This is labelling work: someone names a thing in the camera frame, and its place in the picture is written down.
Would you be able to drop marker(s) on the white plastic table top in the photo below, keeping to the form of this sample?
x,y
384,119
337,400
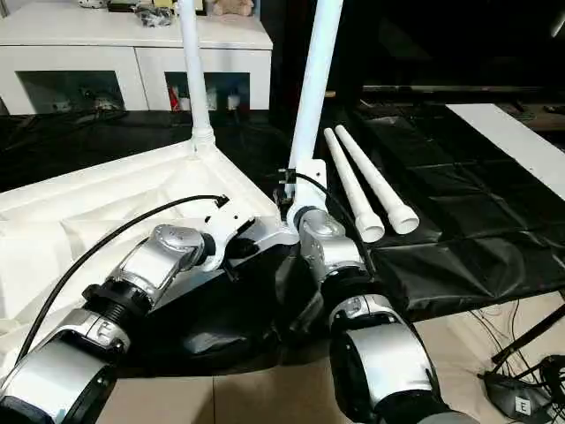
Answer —
x,y
88,199

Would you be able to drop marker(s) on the white sideboard cabinet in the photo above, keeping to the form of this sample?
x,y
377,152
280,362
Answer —
x,y
88,48

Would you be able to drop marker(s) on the black stand pole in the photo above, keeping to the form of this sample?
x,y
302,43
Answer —
x,y
529,333

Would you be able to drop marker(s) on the black work mat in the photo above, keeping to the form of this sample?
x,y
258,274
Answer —
x,y
463,199

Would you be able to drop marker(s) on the dark metal bar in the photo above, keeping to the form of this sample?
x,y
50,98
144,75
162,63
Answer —
x,y
463,89

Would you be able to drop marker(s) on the white flat board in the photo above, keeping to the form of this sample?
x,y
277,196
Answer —
x,y
507,141

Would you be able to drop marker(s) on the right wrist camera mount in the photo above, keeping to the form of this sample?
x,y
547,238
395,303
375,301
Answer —
x,y
311,185

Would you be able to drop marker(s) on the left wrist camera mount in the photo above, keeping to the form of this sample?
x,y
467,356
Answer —
x,y
225,225

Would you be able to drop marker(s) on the dark bag of items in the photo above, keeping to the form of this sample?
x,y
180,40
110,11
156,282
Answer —
x,y
155,18

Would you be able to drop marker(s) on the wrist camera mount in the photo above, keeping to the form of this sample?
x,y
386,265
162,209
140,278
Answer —
x,y
225,225
311,185

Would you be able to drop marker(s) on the red bottle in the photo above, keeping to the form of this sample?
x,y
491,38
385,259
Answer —
x,y
174,99

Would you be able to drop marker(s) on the beige plush toy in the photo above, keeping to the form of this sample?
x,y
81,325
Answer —
x,y
231,6

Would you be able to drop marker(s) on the black stand base with label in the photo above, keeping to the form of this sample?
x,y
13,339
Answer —
x,y
507,393

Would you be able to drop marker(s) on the white tapered table leg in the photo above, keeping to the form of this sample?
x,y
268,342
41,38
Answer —
x,y
375,176
348,176
194,66
313,88

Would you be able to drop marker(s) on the small white jar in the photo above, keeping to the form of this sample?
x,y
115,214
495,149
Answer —
x,y
185,104
232,102

